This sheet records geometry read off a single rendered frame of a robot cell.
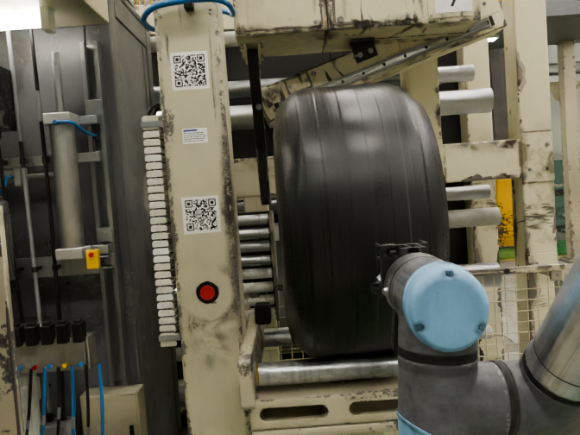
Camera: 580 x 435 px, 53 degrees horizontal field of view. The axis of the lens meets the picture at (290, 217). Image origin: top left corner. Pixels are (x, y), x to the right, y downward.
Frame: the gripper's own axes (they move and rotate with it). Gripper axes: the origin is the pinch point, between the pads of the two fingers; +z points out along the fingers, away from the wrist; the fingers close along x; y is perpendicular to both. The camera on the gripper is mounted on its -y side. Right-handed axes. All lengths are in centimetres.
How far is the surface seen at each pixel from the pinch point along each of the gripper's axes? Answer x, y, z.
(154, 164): 43, 24, 21
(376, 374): 1.7, -20.3, 13.3
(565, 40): -360, 188, 667
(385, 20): -11, 56, 46
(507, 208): -346, -33, 868
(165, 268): 42.5, 2.2, 21.6
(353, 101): 2.8, 32.1, 11.7
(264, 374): 23.3, -18.6, 13.2
